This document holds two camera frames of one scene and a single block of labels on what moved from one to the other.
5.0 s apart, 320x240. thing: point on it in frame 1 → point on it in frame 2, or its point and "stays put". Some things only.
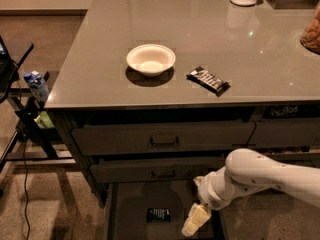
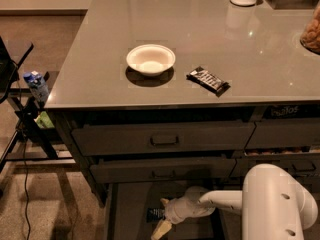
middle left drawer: [154, 169] stays put
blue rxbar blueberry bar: [156, 214] stays put
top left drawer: [131, 136] stays put
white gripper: [204, 191] → [179, 211]
